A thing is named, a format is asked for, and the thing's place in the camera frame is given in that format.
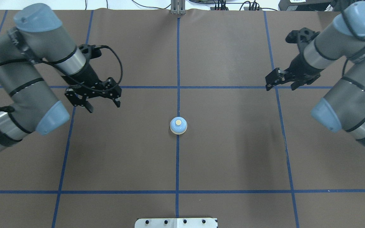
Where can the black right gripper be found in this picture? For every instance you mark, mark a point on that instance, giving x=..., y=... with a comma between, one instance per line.
x=300, y=67

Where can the white camera stand column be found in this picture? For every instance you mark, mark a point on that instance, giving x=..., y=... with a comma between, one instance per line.
x=176, y=223

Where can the black box with label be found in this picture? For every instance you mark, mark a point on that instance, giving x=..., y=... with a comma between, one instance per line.
x=304, y=5

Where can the brown paper table cover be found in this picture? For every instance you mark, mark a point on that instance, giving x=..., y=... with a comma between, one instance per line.
x=249, y=158

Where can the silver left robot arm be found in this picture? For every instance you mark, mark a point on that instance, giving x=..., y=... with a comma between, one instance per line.
x=39, y=37

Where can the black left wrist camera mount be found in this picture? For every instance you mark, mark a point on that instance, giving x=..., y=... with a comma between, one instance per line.
x=90, y=51

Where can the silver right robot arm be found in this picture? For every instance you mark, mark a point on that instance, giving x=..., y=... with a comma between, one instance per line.
x=343, y=107

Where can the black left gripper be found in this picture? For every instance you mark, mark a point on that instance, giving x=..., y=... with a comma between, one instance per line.
x=86, y=75

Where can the blue and cream bell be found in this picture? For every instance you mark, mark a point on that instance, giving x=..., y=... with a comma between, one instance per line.
x=178, y=125

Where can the aluminium frame post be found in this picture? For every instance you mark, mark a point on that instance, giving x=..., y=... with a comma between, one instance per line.
x=177, y=7

